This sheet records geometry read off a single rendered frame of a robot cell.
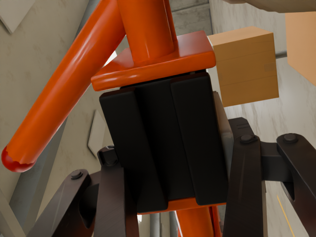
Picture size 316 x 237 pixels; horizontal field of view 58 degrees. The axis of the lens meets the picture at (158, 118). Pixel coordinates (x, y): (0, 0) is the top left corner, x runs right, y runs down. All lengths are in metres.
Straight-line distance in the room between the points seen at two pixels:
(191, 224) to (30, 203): 4.21
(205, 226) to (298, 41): 0.23
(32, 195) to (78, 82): 4.28
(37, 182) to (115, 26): 4.40
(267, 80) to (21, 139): 1.75
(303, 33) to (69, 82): 0.24
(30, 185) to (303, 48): 4.39
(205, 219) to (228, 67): 1.65
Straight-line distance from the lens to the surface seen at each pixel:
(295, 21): 0.35
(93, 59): 0.17
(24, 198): 4.50
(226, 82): 1.84
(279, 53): 2.16
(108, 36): 0.16
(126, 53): 0.19
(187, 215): 0.18
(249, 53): 1.82
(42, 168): 4.65
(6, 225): 3.24
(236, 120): 0.18
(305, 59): 0.34
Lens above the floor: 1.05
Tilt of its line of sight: 10 degrees up
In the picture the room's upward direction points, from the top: 100 degrees counter-clockwise
